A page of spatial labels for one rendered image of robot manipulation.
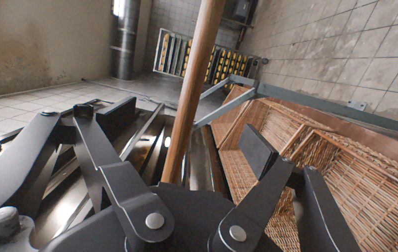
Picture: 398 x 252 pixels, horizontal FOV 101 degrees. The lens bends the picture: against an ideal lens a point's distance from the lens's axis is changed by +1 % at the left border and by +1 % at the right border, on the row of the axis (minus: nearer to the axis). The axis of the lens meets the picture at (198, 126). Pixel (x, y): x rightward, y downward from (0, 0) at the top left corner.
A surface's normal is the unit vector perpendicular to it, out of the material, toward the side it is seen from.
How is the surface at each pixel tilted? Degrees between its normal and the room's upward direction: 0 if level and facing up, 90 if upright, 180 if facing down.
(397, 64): 0
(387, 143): 0
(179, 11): 90
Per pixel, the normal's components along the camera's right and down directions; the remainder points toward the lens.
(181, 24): 0.04, 0.36
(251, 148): -0.97, -0.22
